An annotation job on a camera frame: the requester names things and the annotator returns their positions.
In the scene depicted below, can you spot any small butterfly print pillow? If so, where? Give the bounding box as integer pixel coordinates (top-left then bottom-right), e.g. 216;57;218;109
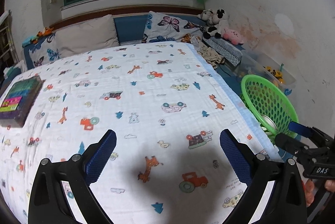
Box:
25;33;60;68

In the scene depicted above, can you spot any white cartoon print tablecloth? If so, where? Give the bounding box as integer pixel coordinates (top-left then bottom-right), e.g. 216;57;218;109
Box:
1;42;279;223

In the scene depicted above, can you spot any green perforated plastic basket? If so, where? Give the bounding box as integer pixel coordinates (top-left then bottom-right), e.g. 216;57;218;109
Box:
241;74;299;142

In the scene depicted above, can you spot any right hand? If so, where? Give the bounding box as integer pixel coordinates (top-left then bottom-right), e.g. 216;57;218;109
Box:
302;178;335;208

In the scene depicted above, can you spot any black white cow plush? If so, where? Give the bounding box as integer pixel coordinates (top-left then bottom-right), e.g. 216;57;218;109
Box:
197;9;229;39

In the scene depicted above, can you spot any beige patterned clothing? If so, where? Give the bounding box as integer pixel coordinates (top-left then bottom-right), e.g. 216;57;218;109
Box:
191;36;225;69

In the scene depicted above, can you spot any beige plain pillow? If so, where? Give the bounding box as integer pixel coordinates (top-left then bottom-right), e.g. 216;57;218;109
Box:
54;14;119;58

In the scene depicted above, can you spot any yellow toy truck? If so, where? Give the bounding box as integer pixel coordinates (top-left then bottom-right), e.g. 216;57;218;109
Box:
265;66;285;83

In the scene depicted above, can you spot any metal storage shelf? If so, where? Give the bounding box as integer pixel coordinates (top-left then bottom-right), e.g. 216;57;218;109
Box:
1;10;17;68

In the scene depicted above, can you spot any orange toy on sofa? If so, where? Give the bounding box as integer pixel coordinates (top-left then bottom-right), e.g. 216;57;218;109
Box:
36;27;54;38

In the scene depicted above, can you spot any blue white patterned cloth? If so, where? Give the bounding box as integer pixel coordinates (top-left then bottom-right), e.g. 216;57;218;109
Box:
203;37;242;67

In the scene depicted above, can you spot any clear plastic toy bin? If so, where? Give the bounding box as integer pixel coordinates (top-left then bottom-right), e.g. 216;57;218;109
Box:
237;50;296;95

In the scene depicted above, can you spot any dark colourful book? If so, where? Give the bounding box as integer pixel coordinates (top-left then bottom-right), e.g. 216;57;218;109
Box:
1;76;44;128

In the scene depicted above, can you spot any pink plush toy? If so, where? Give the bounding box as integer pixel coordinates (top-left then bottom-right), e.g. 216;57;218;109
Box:
223;29;244;46

